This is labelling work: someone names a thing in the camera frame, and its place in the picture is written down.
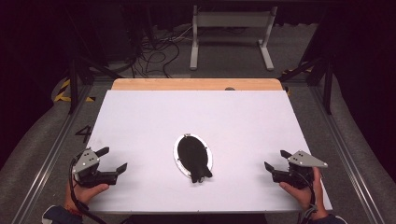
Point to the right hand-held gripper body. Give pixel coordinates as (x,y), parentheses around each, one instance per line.
(303,159)

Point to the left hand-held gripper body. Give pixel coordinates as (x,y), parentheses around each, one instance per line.
(88,160)

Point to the person's right hand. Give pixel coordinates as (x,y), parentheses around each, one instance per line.
(306,196)

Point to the person's left hand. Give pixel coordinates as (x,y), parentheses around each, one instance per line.
(82,194)

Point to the white oval plate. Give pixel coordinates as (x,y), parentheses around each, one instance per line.
(176,157)

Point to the yellow black hazard tape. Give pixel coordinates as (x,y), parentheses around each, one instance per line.
(63,98)

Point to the black metal stand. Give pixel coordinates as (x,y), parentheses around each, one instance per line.
(327,87)
(73,87)

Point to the black pan-shaped object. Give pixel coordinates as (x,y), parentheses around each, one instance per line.
(193,155)

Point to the black curtain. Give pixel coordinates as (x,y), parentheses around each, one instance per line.
(367,77)

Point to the wooden table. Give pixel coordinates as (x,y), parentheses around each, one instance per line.
(193,84)

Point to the aluminium floor rail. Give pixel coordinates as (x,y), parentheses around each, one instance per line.
(49,158)
(345,146)

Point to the white metal frame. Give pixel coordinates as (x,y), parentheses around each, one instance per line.
(232,19)

